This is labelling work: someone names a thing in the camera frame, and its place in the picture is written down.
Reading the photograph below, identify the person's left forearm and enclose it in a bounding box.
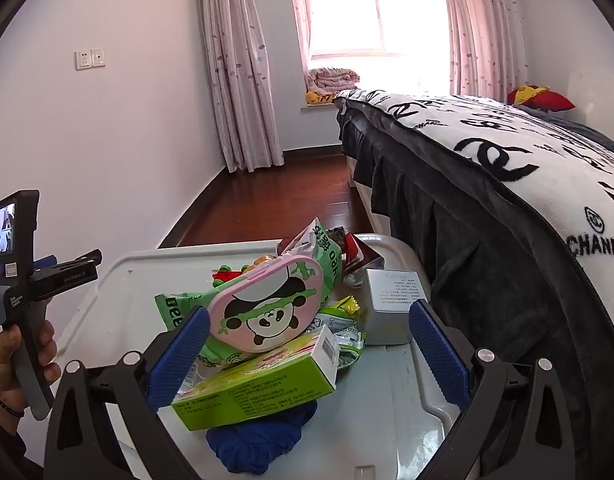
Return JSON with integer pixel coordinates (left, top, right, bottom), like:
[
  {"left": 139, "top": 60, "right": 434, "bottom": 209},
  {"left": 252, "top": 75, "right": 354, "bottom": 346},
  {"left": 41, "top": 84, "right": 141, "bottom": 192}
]
[{"left": 0, "top": 407, "right": 44, "bottom": 480}]

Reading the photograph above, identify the dark bead bracelet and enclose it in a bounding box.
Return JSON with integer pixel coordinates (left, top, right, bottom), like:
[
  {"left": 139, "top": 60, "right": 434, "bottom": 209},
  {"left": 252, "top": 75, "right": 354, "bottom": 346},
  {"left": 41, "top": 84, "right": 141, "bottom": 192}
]
[{"left": 0, "top": 382, "right": 25, "bottom": 418}]

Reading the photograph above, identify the red pillow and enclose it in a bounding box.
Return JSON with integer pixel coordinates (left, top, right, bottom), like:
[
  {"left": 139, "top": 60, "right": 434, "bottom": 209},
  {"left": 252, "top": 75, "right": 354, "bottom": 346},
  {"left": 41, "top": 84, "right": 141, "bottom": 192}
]
[{"left": 507, "top": 85, "right": 576, "bottom": 112}]

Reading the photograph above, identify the green carton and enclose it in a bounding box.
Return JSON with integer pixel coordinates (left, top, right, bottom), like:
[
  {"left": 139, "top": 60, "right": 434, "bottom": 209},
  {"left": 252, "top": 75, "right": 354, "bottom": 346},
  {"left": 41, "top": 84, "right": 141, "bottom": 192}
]
[{"left": 171, "top": 324, "right": 340, "bottom": 432}]

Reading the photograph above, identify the folded pink quilt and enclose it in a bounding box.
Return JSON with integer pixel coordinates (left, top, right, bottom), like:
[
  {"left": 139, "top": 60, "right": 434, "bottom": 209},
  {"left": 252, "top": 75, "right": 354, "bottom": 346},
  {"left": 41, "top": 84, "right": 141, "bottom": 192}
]
[{"left": 307, "top": 66, "right": 362, "bottom": 92}]

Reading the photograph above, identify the white plastic storage box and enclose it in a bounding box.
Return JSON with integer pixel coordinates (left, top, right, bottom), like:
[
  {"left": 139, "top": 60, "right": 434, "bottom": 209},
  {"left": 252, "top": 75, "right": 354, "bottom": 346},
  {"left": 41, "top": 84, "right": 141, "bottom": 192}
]
[{"left": 84, "top": 232, "right": 468, "bottom": 480}]

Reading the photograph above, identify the white bed base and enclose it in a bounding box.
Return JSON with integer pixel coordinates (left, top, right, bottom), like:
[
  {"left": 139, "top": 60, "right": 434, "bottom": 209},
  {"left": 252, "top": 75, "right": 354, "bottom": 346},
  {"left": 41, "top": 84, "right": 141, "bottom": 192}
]
[{"left": 347, "top": 155, "right": 399, "bottom": 236}]

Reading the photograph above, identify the green and white small packet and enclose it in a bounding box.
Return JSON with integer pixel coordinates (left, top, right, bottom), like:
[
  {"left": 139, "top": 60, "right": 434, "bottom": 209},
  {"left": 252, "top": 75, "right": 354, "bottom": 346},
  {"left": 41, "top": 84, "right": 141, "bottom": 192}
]
[{"left": 314, "top": 310, "right": 367, "bottom": 371}]

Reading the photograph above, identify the person's left hand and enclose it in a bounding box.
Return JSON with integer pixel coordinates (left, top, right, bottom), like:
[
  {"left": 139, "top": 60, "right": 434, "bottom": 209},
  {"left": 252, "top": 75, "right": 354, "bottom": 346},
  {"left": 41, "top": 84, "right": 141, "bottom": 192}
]
[{"left": 0, "top": 317, "right": 62, "bottom": 418}]

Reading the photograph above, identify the crushed red can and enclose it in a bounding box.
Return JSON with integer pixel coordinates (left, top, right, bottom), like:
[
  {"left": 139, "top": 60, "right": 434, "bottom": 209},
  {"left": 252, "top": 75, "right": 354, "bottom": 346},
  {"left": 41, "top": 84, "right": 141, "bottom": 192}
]
[{"left": 337, "top": 227, "right": 386, "bottom": 286}]

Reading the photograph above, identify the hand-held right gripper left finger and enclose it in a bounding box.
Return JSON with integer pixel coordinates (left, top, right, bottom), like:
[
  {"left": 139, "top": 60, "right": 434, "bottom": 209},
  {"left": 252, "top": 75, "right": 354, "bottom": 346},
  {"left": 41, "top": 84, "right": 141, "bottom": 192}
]
[{"left": 43, "top": 306, "right": 210, "bottom": 480}]

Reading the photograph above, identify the grey box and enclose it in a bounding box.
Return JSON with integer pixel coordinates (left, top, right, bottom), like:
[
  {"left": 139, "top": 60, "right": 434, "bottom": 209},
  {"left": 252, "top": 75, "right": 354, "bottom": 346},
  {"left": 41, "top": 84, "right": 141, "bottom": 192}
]
[{"left": 364, "top": 269, "right": 430, "bottom": 346}]

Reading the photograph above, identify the blue cloth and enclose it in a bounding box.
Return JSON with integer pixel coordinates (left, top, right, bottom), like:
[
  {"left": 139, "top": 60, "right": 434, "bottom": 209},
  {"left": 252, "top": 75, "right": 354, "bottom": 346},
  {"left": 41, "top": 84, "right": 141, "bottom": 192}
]
[{"left": 205, "top": 400, "right": 319, "bottom": 476}]

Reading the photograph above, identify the pink patterned curtain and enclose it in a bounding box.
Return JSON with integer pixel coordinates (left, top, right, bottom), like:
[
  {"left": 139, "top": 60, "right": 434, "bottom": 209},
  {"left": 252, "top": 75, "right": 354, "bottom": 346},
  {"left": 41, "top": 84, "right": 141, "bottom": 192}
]
[
  {"left": 197, "top": 0, "right": 285, "bottom": 173},
  {"left": 437, "top": 0, "right": 530, "bottom": 106}
]

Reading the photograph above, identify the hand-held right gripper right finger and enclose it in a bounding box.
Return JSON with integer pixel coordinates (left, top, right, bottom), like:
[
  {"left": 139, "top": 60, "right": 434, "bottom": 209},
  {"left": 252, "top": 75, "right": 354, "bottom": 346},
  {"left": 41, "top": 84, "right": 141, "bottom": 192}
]
[{"left": 408, "top": 299, "right": 578, "bottom": 480}]

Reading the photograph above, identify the window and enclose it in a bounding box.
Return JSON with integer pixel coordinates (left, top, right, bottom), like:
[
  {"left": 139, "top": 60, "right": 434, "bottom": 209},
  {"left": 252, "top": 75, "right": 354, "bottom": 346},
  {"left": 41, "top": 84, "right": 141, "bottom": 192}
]
[{"left": 307, "top": 0, "right": 453, "bottom": 57}]

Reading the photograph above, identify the red and green wrapper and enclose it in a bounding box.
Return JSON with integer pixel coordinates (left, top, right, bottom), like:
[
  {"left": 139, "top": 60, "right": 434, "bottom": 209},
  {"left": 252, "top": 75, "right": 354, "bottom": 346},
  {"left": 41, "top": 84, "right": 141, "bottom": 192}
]
[{"left": 212, "top": 262, "right": 249, "bottom": 287}]

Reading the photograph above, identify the bed with black-white blanket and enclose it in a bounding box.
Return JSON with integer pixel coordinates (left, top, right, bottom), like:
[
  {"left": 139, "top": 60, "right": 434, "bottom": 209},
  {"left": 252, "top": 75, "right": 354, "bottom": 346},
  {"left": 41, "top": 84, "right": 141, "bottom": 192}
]
[{"left": 337, "top": 100, "right": 614, "bottom": 480}]

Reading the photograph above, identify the green snack bag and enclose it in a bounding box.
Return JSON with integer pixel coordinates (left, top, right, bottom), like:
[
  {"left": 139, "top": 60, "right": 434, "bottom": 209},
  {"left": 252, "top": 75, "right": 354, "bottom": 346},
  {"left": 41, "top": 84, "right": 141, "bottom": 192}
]
[{"left": 154, "top": 217, "right": 344, "bottom": 366}]

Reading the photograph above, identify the pink panda box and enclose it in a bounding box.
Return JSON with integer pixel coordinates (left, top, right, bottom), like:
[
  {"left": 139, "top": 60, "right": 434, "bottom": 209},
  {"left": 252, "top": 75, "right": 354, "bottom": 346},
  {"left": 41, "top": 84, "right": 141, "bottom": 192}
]
[{"left": 207, "top": 255, "right": 324, "bottom": 348}]

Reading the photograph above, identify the white printed blanket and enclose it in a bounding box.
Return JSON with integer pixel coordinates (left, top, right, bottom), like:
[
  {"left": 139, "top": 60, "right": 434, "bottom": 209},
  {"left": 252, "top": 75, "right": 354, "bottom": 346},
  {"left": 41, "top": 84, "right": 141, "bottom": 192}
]
[{"left": 337, "top": 89, "right": 614, "bottom": 261}]

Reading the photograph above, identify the yellow candy wrapper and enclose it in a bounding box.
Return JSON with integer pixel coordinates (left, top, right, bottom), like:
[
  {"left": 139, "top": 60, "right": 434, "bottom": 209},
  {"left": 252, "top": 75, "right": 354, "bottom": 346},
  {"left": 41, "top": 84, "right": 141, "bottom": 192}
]
[{"left": 332, "top": 296, "right": 362, "bottom": 317}]

